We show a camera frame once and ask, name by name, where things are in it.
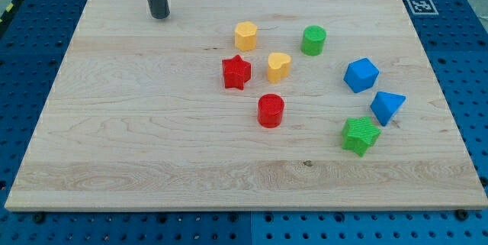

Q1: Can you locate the yellow heart block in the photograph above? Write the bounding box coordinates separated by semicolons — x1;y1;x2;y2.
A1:
267;53;292;83

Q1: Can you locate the light wooden board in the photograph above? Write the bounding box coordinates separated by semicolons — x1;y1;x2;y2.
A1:
5;0;487;212

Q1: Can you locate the red cylinder block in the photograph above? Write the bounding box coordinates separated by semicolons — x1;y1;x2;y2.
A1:
257;94;284;128

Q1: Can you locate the red star block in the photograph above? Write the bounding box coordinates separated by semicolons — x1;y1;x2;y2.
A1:
222;54;252;90

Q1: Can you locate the yellow hexagon block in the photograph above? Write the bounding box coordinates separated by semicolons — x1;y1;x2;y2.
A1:
234;21;258;51

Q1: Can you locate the green cylinder block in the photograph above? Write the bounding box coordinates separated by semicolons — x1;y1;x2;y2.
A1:
300;25;326;56

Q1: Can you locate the green star block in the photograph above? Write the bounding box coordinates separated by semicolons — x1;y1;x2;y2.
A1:
342;116;381;156

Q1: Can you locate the blue cube block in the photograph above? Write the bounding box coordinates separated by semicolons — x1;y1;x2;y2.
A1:
343;58;380;93

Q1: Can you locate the blue triangle block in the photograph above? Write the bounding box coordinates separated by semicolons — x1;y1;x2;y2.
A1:
370;91;406;126

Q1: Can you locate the white fiducial marker tag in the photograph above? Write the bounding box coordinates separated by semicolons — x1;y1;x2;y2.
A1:
406;0;438;15

